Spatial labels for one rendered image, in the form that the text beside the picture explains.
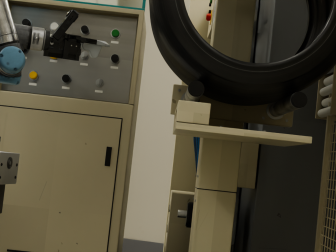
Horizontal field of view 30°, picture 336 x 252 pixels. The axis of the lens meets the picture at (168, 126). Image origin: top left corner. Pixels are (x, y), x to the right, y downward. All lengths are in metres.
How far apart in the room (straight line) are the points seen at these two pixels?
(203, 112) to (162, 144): 2.82
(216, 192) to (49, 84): 0.84
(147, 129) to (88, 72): 2.08
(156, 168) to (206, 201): 2.46
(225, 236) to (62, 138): 0.76
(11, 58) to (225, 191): 0.79
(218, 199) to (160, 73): 2.58
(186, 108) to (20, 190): 0.97
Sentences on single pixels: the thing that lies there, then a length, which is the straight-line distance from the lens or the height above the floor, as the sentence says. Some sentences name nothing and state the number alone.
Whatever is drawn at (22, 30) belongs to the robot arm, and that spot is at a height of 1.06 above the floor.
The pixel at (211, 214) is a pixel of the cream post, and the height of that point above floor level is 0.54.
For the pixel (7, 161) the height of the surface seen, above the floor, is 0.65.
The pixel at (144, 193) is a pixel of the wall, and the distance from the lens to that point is 4.52.
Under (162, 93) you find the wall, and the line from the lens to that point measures 4.53.
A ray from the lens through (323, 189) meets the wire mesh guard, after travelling 2.13.
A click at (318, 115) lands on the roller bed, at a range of 2.23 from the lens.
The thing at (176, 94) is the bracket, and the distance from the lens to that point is 2.04.
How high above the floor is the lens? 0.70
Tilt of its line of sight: 3 degrees up
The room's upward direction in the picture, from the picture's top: 6 degrees clockwise
